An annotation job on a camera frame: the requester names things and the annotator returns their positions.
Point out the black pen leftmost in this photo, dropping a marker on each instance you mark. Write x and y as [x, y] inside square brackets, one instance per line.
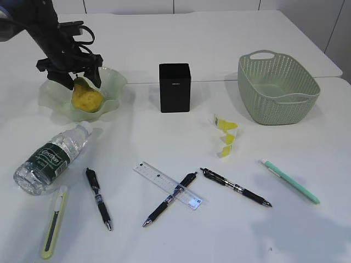
[94, 185]

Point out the clear plastic water bottle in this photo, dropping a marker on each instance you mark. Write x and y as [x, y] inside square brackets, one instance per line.
[36, 175]

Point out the yellow-green utility knife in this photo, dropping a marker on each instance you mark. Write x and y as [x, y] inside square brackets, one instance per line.
[55, 223]

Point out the yellow pear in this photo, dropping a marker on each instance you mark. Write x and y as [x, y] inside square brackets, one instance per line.
[84, 97]

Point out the blue grey left robot arm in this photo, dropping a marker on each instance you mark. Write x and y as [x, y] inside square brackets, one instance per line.
[9, 26]

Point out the pale green glass plate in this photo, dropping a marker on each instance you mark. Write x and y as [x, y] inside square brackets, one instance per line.
[57, 97]

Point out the green woven plastic basket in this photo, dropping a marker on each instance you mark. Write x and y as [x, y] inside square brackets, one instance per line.
[277, 90]

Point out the black pen right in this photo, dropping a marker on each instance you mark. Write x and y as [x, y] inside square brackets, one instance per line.
[235, 187]

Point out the mint green pen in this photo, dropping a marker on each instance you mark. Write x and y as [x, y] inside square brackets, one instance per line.
[279, 173]

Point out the yellow white waste paper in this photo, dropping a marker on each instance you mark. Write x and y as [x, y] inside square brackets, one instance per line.
[228, 137]

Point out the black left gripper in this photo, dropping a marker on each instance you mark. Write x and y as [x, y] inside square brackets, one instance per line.
[65, 54]

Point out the clear plastic ruler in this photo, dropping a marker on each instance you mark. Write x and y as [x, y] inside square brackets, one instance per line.
[170, 186]

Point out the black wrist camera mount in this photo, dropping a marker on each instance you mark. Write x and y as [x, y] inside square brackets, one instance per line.
[72, 28]

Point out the black square pen holder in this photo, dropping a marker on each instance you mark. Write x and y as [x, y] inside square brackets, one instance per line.
[175, 87]

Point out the black pen under ruler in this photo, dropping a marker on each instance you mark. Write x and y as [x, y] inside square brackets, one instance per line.
[167, 202]

